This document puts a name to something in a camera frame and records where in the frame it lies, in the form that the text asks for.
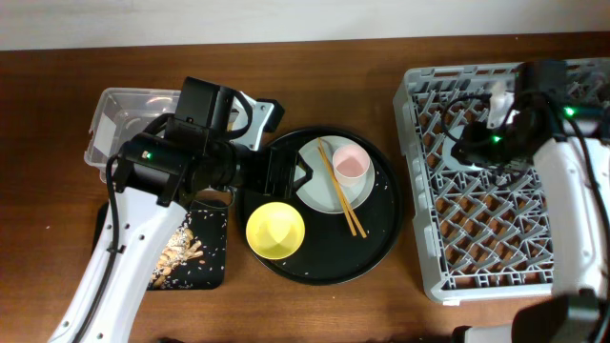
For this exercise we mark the grey plate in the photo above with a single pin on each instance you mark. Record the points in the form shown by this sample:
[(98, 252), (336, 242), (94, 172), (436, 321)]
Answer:
[(319, 193)]

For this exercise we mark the clear plastic bin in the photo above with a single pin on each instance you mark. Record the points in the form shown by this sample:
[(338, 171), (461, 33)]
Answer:
[(122, 113)]

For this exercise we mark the black rectangular tray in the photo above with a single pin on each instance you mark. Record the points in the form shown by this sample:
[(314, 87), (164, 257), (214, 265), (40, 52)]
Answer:
[(208, 220)]

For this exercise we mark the round black tray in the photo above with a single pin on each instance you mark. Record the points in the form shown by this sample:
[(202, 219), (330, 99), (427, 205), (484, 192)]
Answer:
[(329, 253)]

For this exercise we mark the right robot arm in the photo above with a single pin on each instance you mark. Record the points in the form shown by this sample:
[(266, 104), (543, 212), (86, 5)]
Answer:
[(573, 166)]

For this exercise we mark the food scraps pile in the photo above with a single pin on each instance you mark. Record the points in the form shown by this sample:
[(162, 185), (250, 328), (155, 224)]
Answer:
[(181, 248)]

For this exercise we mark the grey dishwasher rack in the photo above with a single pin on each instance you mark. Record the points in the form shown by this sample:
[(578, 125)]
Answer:
[(479, 235)]

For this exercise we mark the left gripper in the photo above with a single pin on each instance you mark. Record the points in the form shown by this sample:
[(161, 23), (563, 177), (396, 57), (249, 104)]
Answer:
[(265, 182)]

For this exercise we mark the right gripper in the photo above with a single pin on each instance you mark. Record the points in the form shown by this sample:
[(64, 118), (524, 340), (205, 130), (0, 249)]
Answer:
[(472, 141)]

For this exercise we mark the yellow bowl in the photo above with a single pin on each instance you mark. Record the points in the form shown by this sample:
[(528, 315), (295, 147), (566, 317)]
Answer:
[(275, 231)]

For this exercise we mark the wooden chopstick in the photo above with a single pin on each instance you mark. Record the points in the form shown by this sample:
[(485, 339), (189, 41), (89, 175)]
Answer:
[(340, 205), (359, 229)]

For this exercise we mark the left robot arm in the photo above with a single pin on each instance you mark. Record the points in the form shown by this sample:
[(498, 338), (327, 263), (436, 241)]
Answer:
[(211, 141)]

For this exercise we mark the pink plastic cup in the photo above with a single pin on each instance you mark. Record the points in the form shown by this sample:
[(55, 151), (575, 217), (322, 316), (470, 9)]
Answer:
[(350, 163)]

